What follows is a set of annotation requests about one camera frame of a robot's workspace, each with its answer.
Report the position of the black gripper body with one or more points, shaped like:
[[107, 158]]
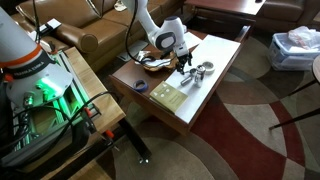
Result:
[[184, 59]]

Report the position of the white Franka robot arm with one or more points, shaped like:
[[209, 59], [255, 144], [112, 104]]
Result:
[[20, 43]]

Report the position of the small steel cylinder cup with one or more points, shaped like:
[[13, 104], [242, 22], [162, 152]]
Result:
[[185, 81]]

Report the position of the tall steel cup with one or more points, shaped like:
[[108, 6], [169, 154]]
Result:
[[199, 77]]

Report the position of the brown wooden bowl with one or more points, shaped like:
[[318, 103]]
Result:
[[160, 67]]

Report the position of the white paper sheet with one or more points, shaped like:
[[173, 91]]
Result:
[[195, 39]]

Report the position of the large white board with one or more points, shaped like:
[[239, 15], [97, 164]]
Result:
[[213, 50]]

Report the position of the olive paperback book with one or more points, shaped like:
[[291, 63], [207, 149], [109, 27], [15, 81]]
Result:
[[168, 96]]

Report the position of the white plastic packet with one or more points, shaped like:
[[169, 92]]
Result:
[[141, 55]]

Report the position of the grey metal stand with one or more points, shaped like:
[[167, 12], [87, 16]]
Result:
[[138, 48]]

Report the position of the blue tape roll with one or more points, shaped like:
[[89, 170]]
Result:
[[136, 86]]

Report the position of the dark wooden coffee table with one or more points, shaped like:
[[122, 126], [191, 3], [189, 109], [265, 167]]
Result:
[[133, 75]]

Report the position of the raised wooden table top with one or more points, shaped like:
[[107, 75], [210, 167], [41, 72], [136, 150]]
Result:
[[226, 6]]

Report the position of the white patterned cloth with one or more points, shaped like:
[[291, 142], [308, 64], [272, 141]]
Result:
[[119, 6]]

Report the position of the black platform leg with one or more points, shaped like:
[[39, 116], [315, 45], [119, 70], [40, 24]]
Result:
[[133, 140]]

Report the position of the light wooden robot platform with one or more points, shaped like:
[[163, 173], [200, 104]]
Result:
[[90, 86]]

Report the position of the clear plastic storage bin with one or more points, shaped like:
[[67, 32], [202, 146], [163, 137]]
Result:
[[283, 58]]

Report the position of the patterned area rug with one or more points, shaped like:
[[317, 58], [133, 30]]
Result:
[[240, 150]]

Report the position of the brown leather armchair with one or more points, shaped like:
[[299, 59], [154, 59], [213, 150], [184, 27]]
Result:
[[283, 10]]

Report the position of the brown leather sofa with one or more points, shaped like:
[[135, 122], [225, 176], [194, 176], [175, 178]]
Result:
[[83, 20]]

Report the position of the white plastic bag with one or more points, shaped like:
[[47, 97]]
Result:
[[303, 36]]

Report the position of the round side table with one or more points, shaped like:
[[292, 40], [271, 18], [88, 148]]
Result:
[[316, 68]]

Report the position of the white and black device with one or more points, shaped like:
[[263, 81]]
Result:
[[48, 26]]

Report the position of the aluminium frame with green light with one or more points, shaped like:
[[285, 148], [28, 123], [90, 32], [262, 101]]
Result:
[[71, 98]]

